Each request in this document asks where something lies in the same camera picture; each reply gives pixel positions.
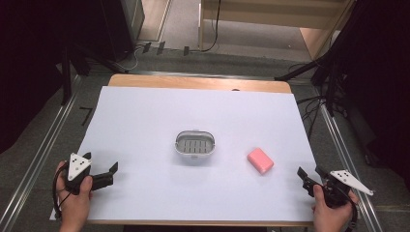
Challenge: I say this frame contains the person's left hand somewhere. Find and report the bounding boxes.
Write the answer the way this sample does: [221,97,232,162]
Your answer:
[55,160,95,232]

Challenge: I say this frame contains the white floor cable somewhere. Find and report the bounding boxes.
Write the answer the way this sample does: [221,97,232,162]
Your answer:
[123,43,147,72]

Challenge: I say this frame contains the light wooden furniture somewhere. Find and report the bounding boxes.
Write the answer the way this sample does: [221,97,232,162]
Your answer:
[197,0,356,61]

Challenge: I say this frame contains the black hanging cable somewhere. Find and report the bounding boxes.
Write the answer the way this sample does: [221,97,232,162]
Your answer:
[200,0,222,53]

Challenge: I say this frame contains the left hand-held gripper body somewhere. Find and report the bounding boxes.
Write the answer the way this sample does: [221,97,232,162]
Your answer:
[62,152,95,196]

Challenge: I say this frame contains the pink soap bar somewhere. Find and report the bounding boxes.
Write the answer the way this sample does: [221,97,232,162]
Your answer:
[247,147,276,176]

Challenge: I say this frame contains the black tripod stand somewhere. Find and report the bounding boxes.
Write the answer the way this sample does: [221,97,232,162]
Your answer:
[274,47,347,118]

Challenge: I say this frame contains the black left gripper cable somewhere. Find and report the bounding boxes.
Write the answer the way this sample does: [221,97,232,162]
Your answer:
[52,163,73,220]

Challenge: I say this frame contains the black curtain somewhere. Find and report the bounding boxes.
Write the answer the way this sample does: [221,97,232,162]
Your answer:
[0,0,114,155]
[332,0,410,191]

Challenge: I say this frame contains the dark cabinet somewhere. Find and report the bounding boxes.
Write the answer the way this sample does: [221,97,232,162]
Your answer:
[100,0,146,63]

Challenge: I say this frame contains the black floor cables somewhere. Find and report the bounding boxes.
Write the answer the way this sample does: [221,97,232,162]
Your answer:
[295,94,327,140]

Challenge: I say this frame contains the grey soap dish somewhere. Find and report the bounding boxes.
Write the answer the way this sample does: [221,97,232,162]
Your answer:
[174,130,216,160]

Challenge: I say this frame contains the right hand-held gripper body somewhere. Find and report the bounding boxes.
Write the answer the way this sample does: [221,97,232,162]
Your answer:
[322,169,375,208]

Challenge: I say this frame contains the metal floor rail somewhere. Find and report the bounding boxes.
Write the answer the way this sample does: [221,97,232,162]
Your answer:
[316,95,385,232]
[0,74,84,232]

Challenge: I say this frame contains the black metal stand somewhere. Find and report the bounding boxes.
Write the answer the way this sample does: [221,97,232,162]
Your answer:
[60,41,131,106]

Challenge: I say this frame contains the white table mat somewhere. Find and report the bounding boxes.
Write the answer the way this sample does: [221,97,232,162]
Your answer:
[49,85,319,223]

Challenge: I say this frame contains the person's right hand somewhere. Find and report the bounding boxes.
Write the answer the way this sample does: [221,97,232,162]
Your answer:
[311,184,360,232]

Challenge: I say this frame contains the wooden table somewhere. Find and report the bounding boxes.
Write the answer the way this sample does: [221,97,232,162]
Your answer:
[86,73,315,227]

